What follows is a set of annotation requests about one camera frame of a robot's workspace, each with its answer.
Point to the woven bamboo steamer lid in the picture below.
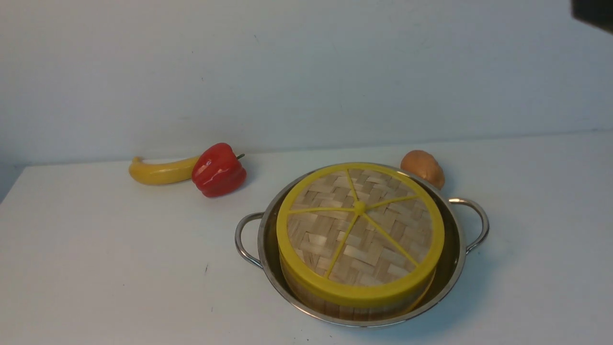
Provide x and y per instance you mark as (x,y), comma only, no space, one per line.
(359,235)

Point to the bamboo steamer basket yellow rim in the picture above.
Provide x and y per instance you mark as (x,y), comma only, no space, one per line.
(387,311)

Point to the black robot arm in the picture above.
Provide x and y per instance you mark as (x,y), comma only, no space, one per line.
(597,13)

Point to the red plastic bell pepper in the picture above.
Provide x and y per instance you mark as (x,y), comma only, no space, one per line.
(218,171)

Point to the brown potato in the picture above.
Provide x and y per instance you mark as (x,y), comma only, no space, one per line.
(425,166)

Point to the yellow plastic banana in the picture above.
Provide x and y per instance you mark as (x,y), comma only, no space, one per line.
(161,173)

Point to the stainless steel two-handled pot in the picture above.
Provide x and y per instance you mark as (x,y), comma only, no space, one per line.
(466,226)

